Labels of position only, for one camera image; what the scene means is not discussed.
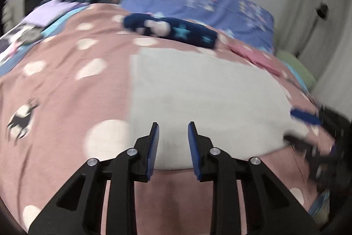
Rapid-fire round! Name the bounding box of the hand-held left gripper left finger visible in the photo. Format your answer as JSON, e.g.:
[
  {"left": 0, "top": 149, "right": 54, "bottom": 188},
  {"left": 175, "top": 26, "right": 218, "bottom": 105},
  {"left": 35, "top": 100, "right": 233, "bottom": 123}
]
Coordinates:
[{"left": 29, "top": 122, "right": 160, "bottom": 235}]

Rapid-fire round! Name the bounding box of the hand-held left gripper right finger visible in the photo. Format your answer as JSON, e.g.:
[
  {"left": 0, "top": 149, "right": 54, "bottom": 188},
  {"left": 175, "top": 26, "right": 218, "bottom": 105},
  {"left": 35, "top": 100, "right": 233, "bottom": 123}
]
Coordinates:
[{"left": 188, "top": 121, "right": 321, "bottom": 235}]

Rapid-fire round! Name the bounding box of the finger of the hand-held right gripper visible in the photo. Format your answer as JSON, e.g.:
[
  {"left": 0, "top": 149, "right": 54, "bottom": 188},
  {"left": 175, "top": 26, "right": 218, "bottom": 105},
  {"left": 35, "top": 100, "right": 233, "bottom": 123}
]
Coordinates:
[
  {"left": 291, "top": 107, "right": 323, "bottom": 125},
  {"left": 283, "top": 134, "right": 317, "bottom": 150}
]

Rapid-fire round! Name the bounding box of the pale green long-sleeve shirt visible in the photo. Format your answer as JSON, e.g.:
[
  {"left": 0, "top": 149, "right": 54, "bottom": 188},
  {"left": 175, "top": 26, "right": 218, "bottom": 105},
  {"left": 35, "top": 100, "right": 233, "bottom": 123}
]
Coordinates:
[{"left": 129, "top": 46, "right": 314, "bottom": 171}]

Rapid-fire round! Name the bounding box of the green cloth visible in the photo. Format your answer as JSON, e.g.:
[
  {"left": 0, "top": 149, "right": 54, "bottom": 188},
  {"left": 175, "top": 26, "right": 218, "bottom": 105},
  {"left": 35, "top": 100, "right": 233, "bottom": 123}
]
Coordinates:
[{"left": 276, "top": 50, "right": 317, "bottom": 91}]

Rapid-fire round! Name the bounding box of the pink folded garment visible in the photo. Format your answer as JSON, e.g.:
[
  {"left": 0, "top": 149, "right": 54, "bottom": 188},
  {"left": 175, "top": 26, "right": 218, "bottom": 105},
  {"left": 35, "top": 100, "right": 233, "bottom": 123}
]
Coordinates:
[{"left": 228, "top": 42, "right": 286, "bottom": 78}]

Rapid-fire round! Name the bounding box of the white pleated curtain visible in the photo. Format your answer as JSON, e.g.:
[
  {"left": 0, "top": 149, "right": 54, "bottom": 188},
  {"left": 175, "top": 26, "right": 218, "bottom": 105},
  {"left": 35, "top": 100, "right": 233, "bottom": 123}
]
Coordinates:
[{"left": 275, "top": 0, "right": 352, "bottom": 114}]

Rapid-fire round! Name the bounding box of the black floor lamp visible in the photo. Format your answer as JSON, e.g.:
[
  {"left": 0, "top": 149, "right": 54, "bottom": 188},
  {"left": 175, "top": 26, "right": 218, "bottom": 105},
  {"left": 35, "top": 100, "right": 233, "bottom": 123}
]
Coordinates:
[{"left": 295, "top": 3, "right": 330, "bottom": 56}]

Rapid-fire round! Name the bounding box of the pink polka dot blanket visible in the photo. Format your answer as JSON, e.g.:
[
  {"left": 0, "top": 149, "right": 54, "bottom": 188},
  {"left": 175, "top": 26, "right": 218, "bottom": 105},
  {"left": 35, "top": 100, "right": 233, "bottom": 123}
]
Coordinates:
[{"left": 0, "top": 2, "right": 339, "bottom": 235}]

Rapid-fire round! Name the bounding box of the navy star print fleece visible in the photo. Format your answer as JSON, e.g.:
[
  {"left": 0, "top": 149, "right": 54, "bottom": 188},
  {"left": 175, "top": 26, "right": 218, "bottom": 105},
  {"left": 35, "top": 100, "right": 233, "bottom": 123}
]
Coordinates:
[{"left": 123, "top": 13, "right": 219, "bottom": 50}]

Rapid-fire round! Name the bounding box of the blue tree print cover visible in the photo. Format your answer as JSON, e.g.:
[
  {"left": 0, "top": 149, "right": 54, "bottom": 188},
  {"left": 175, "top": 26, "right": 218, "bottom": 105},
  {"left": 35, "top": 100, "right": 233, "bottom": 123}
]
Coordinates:
[{"left": 120, "top": 0, "right": 275, "bottom": 54}]

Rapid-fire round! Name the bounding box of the lavender cloth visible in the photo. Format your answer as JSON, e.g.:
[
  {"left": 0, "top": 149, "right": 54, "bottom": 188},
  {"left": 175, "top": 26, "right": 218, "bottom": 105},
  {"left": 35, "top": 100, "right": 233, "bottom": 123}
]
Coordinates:
[{"left": 22, "top": 0, "right": 88, "bottom": 32}]

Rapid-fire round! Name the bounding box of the animal print bedsheet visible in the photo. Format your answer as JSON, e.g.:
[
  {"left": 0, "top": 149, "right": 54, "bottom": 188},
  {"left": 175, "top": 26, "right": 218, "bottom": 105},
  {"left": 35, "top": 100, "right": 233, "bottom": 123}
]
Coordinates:
[{"left": 0, "top": 23, "right": 44, "bottom": 67}]

